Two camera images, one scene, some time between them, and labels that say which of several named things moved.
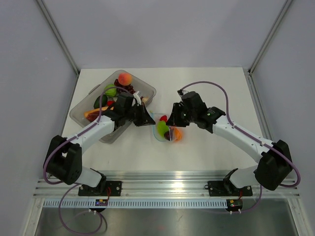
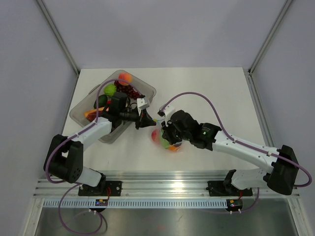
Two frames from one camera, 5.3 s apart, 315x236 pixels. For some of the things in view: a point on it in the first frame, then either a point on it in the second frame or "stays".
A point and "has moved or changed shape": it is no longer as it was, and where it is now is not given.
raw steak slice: [92, 115] stays
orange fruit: [177, 135] has moved or changed shape
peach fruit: [124, 78] stays
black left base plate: [106, 188] stays
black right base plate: [226, 188] stays
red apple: [164, 117] → [155, 136]
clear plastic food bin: [104, 97] stays
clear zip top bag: [164, 132] has moved or changed shape
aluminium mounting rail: [161, 184] stays
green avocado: [96, 104] stays
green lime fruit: [162, 128] has moved or changed shape
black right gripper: [174, 120] → [167, 134]
